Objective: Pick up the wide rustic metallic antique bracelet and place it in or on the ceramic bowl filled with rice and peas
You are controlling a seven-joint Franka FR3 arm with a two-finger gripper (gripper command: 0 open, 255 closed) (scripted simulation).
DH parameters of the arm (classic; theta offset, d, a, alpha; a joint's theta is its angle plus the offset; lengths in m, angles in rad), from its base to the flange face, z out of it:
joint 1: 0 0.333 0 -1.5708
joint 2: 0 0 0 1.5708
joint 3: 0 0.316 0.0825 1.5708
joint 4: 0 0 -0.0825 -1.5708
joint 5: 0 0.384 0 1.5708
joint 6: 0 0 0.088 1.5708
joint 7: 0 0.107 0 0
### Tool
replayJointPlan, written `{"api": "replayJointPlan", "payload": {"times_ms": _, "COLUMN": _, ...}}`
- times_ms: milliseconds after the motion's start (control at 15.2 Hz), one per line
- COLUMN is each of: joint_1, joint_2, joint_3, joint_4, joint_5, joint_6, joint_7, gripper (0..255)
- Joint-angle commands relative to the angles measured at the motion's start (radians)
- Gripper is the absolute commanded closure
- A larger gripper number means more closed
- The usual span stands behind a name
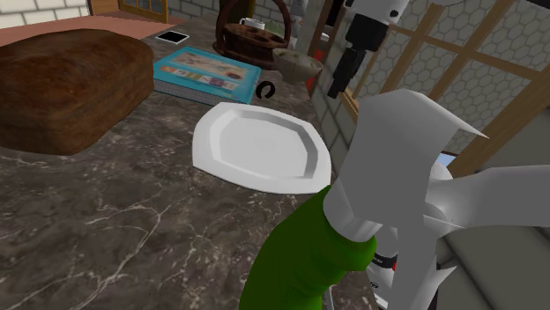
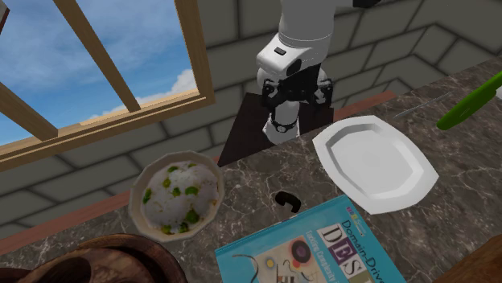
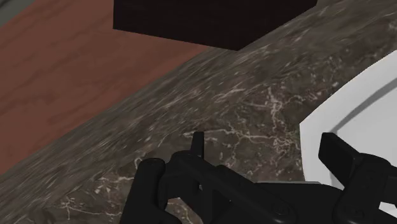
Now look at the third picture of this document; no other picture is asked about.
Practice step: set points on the white plate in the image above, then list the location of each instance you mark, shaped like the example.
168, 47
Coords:
359, 124

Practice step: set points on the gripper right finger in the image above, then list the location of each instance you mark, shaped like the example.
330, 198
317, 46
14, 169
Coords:
356, 173

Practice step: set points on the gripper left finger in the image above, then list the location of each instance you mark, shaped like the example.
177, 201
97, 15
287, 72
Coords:
186, 173

